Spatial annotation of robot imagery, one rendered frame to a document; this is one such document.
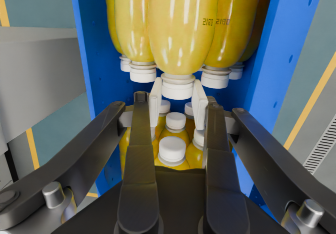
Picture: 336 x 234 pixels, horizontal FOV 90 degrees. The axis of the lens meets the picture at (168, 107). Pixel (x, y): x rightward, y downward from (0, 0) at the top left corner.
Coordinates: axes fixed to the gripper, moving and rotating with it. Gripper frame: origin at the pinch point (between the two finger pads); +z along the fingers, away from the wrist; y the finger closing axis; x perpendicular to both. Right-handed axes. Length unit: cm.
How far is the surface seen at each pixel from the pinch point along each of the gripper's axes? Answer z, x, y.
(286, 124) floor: 119, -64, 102
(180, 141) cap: 3.6, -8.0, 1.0
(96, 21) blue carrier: 11.6, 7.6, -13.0
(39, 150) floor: 118, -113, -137
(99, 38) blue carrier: 11.8, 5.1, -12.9
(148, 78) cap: 6.3, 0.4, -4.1
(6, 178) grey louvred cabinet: 104, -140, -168
